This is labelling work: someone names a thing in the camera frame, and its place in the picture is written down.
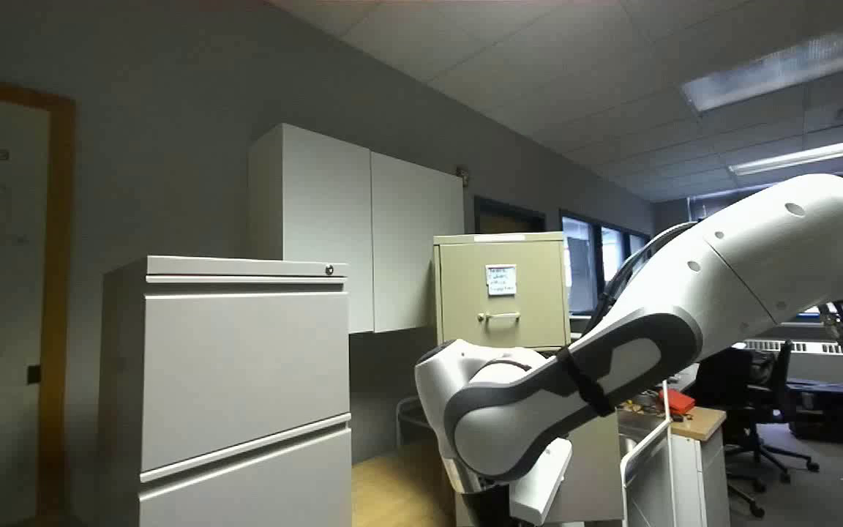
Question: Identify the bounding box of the white paper drawer label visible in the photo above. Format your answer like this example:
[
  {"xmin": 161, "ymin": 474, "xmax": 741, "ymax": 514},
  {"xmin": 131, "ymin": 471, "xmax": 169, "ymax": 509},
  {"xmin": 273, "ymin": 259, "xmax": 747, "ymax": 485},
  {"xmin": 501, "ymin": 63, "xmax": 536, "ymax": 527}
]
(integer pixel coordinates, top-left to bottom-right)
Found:
[{"xmin": 483, "ymin": 261, "xmax": 520, "ymax": 299}]

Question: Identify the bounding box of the beige labelled file cabinet drawer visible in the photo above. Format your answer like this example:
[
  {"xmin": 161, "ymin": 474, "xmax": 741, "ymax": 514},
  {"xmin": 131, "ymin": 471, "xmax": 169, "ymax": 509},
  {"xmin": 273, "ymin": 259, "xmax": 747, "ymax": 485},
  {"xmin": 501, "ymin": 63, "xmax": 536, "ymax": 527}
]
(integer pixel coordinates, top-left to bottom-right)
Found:
[{"xmin": 432, "ymin": 236, "xmax": 574, "ymax": 354}]

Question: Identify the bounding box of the beige metal file cabinet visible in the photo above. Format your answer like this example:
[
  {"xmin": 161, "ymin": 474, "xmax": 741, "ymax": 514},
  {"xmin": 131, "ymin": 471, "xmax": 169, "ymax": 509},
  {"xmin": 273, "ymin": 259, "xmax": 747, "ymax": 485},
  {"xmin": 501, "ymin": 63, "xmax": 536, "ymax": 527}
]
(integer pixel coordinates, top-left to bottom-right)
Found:
[{"xmin": 426, "ymin": 231, "xmax": 630, "ymax": 527}]

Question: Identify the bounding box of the grey lateral file cabinet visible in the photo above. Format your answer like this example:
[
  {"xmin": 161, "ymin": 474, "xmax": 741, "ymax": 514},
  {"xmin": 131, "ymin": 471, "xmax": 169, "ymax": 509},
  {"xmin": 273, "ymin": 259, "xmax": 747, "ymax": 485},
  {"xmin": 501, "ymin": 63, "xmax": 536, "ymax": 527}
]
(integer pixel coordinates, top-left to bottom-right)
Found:
[{"xmin": 96, "ymin": 252, "xmax": 353, "ymax": 527}]

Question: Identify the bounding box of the small red object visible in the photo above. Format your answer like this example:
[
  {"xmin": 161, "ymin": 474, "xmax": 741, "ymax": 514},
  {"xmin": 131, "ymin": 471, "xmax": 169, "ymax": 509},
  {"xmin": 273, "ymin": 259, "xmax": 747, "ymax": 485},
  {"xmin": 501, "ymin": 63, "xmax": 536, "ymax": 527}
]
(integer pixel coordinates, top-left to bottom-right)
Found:
[{"xmin": 666, "ymin": 391, "xmax": 699, "ymax": 419}]

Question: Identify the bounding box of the white cart with wood top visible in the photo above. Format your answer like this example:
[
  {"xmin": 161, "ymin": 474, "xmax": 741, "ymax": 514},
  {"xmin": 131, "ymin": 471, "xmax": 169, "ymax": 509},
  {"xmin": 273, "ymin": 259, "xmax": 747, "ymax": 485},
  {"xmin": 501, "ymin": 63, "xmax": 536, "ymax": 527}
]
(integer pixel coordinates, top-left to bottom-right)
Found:
[{"xmin": 618, "ymin": 384, "xmax": 734, "ymax": 527}]

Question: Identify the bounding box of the black swivel office chair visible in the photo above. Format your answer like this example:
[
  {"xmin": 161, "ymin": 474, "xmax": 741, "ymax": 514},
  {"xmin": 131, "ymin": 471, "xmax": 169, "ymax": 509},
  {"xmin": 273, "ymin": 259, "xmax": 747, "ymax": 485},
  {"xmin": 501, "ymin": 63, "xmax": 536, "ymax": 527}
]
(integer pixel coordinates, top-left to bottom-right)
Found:
[{"xmin": 720, "ymin": 338, "xmax": 823, "ymax": 521}]

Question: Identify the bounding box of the background office desk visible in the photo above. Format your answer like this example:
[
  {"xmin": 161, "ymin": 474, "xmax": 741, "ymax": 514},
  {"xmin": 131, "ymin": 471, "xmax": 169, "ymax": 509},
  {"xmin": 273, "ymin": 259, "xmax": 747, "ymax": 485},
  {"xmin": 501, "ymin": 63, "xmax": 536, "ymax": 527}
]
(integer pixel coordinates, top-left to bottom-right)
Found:
[{"xmin": 741, "ymin": 334, "xmax": 843, "ymax": 395}]

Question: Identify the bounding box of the narrow ceiling light strip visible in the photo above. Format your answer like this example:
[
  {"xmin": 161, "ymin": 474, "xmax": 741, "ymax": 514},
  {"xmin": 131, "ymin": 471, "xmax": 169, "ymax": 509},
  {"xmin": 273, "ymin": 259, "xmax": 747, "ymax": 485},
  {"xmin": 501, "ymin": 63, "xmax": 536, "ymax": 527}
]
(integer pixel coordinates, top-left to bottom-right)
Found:
[{"xmin": 725, "ymin": 132, "xmax": 843, "ymax": 183}]

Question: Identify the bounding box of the large ceiling light panel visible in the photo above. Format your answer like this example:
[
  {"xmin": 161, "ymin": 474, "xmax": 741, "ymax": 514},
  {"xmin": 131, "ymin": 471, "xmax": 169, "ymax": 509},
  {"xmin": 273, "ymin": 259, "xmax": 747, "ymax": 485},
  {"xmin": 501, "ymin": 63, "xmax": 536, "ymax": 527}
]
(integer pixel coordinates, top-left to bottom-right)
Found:
[{"xmin": 678, "ymin": 12, "xmax": 843, "ymax": 119}]

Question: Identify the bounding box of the wooden framed whiteboard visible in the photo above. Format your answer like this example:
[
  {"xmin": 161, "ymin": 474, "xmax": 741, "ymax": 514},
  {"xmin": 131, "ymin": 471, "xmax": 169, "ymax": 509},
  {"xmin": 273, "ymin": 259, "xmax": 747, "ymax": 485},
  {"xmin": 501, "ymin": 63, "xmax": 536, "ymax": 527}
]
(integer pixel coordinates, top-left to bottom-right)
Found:
[{"xmin": 0, "ymin": 70, "xmax": 79, "ymax": 521}]

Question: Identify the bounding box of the white wall cabinet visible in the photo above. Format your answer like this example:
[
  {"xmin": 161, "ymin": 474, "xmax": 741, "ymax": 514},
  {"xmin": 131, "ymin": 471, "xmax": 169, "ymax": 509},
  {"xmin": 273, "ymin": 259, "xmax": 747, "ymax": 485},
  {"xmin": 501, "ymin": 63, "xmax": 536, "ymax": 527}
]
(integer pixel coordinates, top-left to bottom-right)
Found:
[{"xmin": 245, "ymin": 121, "xmax": 469, "ymax": 338}]

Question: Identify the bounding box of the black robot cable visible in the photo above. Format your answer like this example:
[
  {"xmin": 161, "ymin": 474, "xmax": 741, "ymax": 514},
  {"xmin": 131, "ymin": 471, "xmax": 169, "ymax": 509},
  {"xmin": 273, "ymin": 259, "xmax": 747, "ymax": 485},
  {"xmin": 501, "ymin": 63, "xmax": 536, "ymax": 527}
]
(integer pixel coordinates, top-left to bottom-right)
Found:
[{"xmin": 558, "ymin": 347, "xmax": 621, "ymax": 419}]

